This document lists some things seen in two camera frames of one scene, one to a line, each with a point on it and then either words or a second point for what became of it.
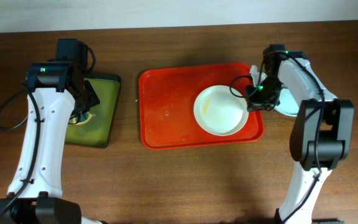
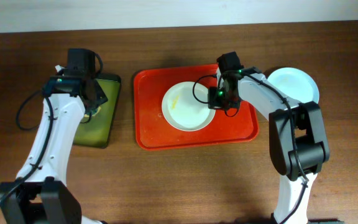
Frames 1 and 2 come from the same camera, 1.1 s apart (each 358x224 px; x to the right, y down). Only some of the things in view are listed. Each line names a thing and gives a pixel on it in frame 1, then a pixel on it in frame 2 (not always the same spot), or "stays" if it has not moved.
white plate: (219, 112) -> (185, 107)
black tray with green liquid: (94, 130) stays
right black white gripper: (260, 103) -> (217, 102)
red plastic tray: (167, 98) stays
